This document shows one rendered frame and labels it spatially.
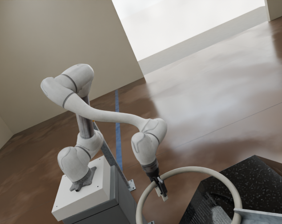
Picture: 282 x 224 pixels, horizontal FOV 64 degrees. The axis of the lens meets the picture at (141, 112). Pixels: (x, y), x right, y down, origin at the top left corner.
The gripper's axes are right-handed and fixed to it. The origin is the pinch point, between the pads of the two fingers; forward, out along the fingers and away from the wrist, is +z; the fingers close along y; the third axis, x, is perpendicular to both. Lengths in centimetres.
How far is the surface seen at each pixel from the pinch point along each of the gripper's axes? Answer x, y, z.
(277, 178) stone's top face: 42, 41, -3
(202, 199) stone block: 13.6, 17.4, 4.2
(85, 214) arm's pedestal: -41, -41, 14
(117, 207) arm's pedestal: -21.6, -31.8, 18.1
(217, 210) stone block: 12.1, 29.5, 0.6
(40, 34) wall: 95, -658, -103
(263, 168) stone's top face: 45, 33, -2
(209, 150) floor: 115, -87, 92
